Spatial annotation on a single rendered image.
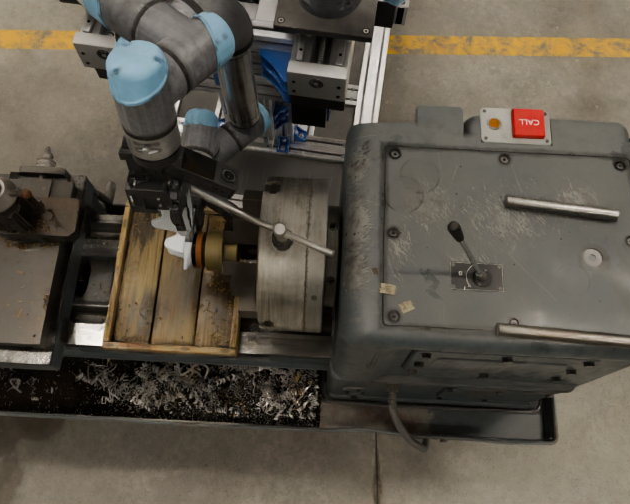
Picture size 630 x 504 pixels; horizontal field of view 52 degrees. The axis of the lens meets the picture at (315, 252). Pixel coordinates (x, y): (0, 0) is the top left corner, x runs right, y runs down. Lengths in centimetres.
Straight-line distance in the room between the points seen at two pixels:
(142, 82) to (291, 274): 48
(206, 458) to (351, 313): 132
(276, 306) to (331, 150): 128
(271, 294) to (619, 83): 226
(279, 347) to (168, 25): 81
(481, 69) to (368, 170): 182
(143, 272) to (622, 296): 102
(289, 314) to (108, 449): 133
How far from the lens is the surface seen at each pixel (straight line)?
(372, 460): 233
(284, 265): 117
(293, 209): 119
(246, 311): 126
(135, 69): 84
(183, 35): 92
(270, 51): 164
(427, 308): 112
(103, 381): 185
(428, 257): 115
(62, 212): 152
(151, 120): 88
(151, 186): 99
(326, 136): 246
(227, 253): 130
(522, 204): 122
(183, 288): 153
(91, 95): 295
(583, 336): 117
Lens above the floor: 232
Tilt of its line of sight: 70 degrees down
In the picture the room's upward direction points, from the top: 2 degrees clockwise
